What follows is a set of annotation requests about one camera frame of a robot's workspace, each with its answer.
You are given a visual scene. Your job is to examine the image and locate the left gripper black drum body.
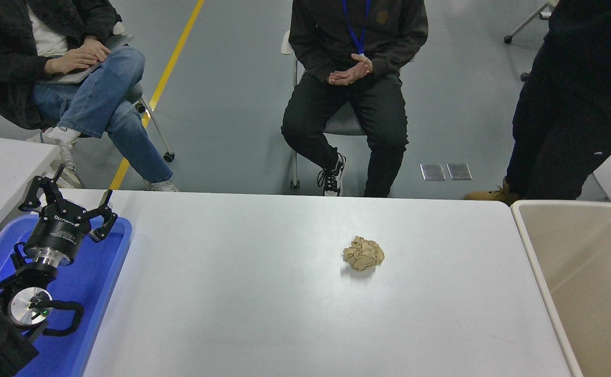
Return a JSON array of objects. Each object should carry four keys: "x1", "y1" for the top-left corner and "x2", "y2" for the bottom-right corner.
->
[{"x1": 24, "y1": 204, "x2": 92, "y2": 260}]

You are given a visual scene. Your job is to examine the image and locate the grey laptop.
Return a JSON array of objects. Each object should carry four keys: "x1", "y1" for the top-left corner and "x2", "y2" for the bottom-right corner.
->
[{"x1": 43, "y1": 36, "x2": 134, "y2": 85}]

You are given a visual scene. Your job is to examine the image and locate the tan paper ball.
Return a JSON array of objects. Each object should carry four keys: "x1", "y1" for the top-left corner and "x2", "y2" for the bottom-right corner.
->
[{"x1": 343, "y1": 236, "x2": 385, "y2": 271}]

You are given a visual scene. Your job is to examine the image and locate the person's right hand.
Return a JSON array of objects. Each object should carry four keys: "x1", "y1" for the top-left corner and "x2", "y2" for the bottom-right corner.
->
[
  {"x1": 328, "y1": 71, "x2": 361, "y2": 86},
  {"x1": 43, "y1": 48, "x2": 99, "y2": 75}
]

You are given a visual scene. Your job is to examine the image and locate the person's left hand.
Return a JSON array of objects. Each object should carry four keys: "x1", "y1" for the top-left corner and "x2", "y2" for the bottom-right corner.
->
[
  {"x1": 75, "y1": 38, "x2": 111, "y2": 63},
  {"x1": 337, "y1": 53, "x2": 374, "y2": 79}
]

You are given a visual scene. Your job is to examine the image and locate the blue plastic tray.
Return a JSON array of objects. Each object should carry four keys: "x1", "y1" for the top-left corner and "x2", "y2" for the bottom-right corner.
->
[{"x1": 0, "y1": 214, "x2": 132, "y2": 377}]

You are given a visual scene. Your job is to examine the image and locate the person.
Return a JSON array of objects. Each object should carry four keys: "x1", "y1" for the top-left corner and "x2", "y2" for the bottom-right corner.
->
[
  {"x1": 281, "y1": 0, "x2": 429, "y2": 198},
  {"x1": 0, "y1": 0, "x2": 179, "y2": 192},
  {"x1": 465, "y1": 0, "x2": 611, "y2": 205}
]

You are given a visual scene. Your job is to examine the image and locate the grey chair with casters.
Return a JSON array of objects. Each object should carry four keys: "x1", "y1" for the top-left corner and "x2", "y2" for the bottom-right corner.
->
[{"x1": 113, "y1": 22, "x2": 176, "y2": 162}]

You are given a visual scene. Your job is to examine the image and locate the grey chair white armrests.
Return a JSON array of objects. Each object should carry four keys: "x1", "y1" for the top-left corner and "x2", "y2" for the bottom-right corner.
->
[{"x1": 281, "y1": 30, "x2": 369, "y2": 190}]

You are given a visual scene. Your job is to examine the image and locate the metal floor outlet plate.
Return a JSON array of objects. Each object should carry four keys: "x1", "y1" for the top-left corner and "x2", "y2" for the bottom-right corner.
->
[
  {"x1": 446, "y1": 163, "x2": 473, "y2": 181},
  {"x1": 420, "y1": 164, "x2": 446, "y2": 182}
]

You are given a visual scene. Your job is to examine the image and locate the white-framed wheeled chair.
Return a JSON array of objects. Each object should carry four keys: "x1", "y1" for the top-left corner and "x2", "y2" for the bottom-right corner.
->
[{"x1": 504, "y1": 0, "x2": 560, "y2": 82}]

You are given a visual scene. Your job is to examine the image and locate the large pale plastic bin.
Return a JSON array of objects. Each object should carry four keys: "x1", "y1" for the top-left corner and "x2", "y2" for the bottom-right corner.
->
[{"x1": 510, "y1": 199, "x2": 611, "y2": 377}]

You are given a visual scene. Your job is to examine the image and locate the badge on blue lanyard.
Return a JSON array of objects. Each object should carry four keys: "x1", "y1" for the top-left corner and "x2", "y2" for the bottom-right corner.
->
[{"x1": 342, "y1": 0, "x2": 371, "y2": 56}]

